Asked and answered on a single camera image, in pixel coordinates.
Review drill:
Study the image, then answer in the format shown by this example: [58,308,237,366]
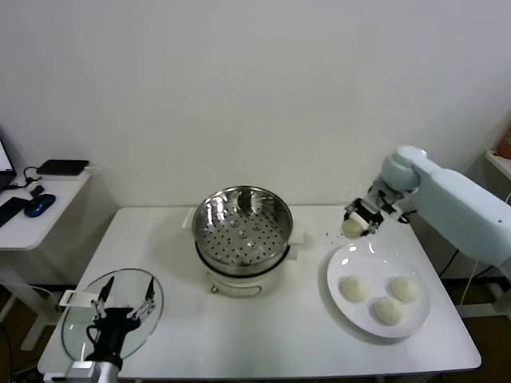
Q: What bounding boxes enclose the scattered black crumbs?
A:
[319,230,348,245]

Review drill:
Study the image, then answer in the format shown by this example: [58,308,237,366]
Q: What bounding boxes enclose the blue computer mouse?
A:
[22,194,56,219]

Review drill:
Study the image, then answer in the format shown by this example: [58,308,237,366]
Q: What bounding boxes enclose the white floor cable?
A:
[30,283,65,310]

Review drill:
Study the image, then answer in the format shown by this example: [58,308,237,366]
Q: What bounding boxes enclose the flat black drive box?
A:
[35,159,89,176]

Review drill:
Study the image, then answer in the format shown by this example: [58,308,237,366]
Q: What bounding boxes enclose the glass lid with white handle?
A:
[58,267,165,360]

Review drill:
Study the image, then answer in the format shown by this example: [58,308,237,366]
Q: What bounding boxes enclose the perforated steel steamer basket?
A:
[182,184,307,277]

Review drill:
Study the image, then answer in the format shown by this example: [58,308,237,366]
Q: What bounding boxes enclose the black power cable with plug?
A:
[438,243,462,277]

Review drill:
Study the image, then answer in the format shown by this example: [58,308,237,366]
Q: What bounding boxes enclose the white hanging cable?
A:
[462,258,481,308]

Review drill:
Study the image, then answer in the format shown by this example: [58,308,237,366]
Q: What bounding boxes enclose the white electric cooker base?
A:
[194,239,303,298]

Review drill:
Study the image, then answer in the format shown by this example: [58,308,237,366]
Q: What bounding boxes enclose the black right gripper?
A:
[344,197,384,239]

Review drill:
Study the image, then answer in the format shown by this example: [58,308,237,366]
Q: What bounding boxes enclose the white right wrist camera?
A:
[386,203,411,224]

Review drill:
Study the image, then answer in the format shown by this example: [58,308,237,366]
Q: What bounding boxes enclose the white steamed baozi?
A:
[370,297,406,325]
[341,216,363,240]
[387,275,422,303]
[338,274,370,302]

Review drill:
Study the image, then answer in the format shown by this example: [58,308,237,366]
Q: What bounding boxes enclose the orange object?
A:
[494,121,511,159]

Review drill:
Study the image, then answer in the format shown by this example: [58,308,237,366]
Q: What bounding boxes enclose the white side desk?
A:
[0,169,103,352]

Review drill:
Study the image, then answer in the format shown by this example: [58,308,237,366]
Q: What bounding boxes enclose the black desk cable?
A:
[22,166,45,188]

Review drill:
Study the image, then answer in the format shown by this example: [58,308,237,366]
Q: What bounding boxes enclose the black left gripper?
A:
[85,275,156,362]

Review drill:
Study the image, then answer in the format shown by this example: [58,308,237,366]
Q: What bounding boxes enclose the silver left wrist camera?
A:
[65,361,99,380]

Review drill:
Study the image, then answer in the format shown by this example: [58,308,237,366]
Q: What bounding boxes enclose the large white plate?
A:
[326,242,432,340]

